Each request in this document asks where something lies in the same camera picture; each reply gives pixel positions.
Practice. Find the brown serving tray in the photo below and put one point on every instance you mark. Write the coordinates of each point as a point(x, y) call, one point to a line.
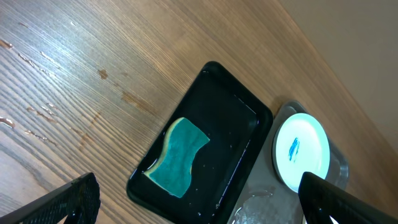
point(265, 198)

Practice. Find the plate with blue stain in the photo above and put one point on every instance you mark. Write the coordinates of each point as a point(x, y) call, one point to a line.
point(300, 145)

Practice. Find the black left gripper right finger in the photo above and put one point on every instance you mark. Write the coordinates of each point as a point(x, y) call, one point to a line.
point(323, 202)

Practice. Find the black plastic water tray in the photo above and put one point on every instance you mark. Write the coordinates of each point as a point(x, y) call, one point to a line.
point(236, 124)

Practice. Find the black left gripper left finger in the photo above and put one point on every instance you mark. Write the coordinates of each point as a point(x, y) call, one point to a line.
point(75, 202)

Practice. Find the teal and yellow sponge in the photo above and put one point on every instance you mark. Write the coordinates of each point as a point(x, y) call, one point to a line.
point(172, 171)

